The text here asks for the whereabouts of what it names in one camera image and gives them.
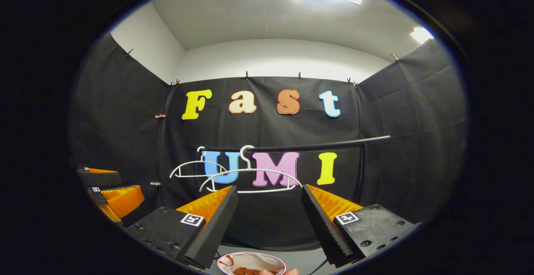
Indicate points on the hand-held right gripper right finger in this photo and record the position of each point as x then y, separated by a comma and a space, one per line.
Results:
323, 229

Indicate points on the row of black clips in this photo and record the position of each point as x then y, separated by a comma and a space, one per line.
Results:
246, 74

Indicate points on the small ceiling light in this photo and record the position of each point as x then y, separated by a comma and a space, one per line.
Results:
421, 35

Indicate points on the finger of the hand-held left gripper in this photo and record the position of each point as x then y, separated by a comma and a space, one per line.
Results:
121, 202
100, 179

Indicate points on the black clothes rack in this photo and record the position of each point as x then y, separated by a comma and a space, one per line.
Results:
317, 146

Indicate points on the black backdrop cloth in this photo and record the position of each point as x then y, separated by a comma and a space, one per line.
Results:
125, 141

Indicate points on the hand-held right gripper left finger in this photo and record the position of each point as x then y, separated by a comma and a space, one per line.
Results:
208, 235

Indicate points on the white round laundry hamper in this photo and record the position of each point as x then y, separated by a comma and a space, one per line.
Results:
254, 260

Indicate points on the white plastic clothes hanger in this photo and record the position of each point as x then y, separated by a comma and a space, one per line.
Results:
249, 163
190, 163

